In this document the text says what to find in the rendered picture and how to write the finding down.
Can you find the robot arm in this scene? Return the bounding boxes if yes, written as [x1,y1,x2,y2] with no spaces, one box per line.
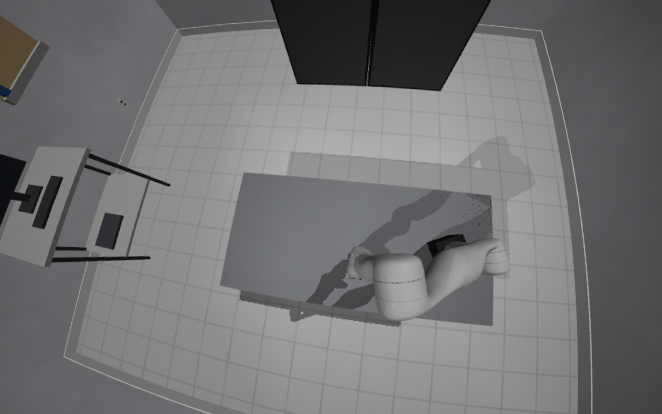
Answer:
[347,238,510,321]

